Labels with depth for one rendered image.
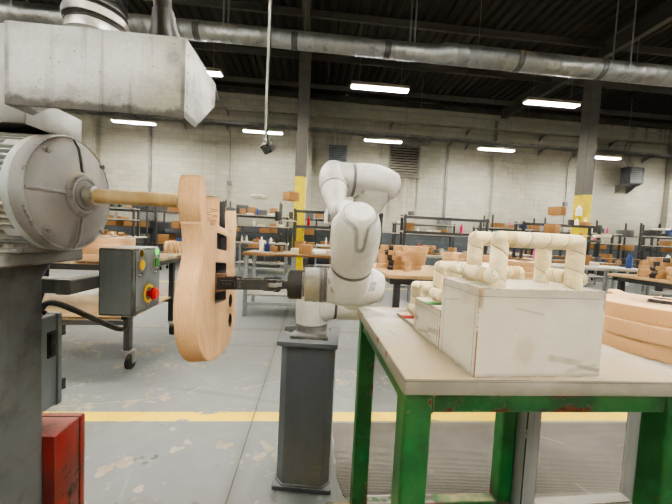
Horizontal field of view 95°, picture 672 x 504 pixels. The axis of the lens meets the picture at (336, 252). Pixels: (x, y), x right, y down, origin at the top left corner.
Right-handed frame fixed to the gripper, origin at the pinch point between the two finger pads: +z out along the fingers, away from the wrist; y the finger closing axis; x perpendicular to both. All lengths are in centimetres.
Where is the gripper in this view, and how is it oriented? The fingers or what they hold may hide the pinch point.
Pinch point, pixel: (222, 282)
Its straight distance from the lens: 83.9
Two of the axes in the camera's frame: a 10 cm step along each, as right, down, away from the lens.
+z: -10.0, -0.4, -0.8
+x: 0.3, -10.0, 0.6
